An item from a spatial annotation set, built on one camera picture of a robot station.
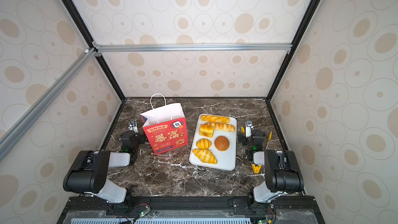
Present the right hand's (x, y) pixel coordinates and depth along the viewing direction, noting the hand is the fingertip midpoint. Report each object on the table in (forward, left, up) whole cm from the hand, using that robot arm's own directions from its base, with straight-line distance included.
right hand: (247, 130), depth 95 cm
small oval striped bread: (-10, +27, -1) cm, 28 cm away
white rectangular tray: (-17, +13, -4) cm, 22 cm away
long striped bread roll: (+4, +15, -3) cm, 16 cm away
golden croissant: (-17, +25, -1) cm, 30 cm away
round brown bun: (-9, +16, -1) cm, 19 cm away
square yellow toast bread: (-1, +25, +1) cm, 25 cm away
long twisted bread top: (+11, +20, -3) cm, 23 cm away
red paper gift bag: (-11, +45, +17) cm, 49 cm away
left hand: (-3, +66, +4) cm, 66 cm away
